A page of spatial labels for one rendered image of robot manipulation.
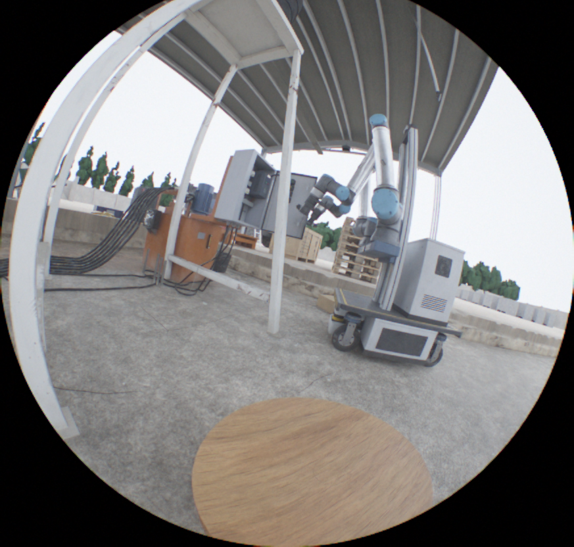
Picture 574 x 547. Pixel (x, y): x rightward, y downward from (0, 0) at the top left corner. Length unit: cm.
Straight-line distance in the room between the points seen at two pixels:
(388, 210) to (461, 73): 456
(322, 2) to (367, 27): 100
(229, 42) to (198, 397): 275
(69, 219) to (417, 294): 377
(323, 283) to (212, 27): 332
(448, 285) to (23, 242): 177
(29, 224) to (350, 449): 72
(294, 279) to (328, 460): 260
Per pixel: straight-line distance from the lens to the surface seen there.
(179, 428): 65
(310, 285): 272
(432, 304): 140
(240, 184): 156
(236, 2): 226
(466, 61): 510
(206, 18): 246
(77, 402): 74
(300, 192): 184
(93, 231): 332
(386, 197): 108
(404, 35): 494
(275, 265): 119
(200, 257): 205
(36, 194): 51
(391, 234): 122
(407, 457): 47
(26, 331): 54
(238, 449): 36
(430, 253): 136
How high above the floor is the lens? 54
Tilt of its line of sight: 3 degrees down
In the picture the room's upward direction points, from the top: 14 degrees clockwise
